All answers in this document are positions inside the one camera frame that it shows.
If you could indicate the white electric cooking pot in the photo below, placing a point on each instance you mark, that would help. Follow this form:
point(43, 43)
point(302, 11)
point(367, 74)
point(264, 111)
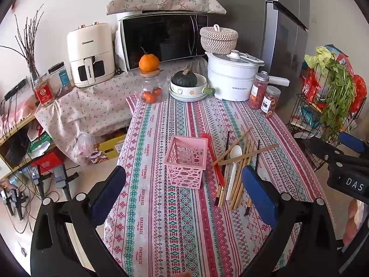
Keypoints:
point(232, 75)

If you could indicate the dark green squash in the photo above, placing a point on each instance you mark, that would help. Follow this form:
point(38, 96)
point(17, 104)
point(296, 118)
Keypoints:
point(184, 78)

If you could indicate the woven lidded basket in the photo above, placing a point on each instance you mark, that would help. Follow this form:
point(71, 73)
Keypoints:
point(218, 40)

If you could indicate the green leafy vegetables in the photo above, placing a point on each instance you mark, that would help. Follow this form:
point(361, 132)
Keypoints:
point(336, 87)

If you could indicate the floral cloth microwave cover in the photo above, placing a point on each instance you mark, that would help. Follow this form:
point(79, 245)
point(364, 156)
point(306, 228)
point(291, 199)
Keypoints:
point(203, 6)

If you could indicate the floral side table cloth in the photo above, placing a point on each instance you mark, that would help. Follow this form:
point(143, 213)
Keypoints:
point(95, 110)

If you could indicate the white plastic spoon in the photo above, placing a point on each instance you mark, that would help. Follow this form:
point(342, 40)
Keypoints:
point(235, 152)

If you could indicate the black wire storage rack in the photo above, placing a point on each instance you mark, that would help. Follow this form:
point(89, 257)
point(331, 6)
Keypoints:
point(304, 121)

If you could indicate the pink plastic utensil basket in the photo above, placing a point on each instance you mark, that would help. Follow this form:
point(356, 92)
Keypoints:
point(185, 161)

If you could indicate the cream air fryer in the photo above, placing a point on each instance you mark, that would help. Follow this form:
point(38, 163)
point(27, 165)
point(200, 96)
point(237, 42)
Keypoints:
point(91, 54)

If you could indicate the red plastic spoon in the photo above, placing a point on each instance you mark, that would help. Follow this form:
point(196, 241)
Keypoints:
point(217, 169)

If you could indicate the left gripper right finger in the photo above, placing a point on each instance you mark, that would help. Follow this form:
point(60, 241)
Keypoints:
point(315, 250)

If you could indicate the orange tangerine on jar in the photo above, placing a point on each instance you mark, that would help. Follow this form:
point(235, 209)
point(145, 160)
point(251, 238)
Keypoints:
point(148, 62)

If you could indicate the patterned striped tablecloth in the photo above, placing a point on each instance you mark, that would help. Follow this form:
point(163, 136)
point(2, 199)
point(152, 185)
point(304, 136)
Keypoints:
point(156, 229)

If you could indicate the blue label clear container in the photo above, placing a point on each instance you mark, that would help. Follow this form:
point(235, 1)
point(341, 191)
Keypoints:
point(59, 72)

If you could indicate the yellow cardboard box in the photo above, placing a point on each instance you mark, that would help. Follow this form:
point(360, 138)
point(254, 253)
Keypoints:
point(108, 149)

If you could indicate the red label glass jar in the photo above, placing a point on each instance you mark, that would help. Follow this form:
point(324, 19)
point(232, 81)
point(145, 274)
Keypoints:
point(43, 90)

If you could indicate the dried twig branches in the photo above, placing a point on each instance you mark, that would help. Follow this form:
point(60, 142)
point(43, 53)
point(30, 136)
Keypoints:
point(26, 41)

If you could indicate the white ceramic bowl green handle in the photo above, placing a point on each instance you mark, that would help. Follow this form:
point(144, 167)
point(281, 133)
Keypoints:
point(192, 94)

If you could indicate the glass jar with tomatoes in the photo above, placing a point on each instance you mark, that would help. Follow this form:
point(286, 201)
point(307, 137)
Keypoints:
point(151, 87)

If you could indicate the black microwave oven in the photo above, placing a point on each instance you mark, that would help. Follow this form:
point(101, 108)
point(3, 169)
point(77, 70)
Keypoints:
point(167, 35)

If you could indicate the grey refrigerator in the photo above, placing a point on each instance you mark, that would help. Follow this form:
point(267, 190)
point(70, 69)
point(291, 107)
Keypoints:
point(274, 31)

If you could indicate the short jar dried slices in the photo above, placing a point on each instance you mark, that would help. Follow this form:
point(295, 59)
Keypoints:
point(270, 100)

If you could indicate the tall jar red dried fruit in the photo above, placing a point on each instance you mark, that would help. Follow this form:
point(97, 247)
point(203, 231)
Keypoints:
point(258, 90)

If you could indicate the clear plastic bag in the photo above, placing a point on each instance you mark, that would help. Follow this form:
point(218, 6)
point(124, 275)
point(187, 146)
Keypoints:
point(83, 147)

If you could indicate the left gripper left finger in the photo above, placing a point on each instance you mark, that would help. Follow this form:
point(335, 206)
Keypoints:
point(52, 251)

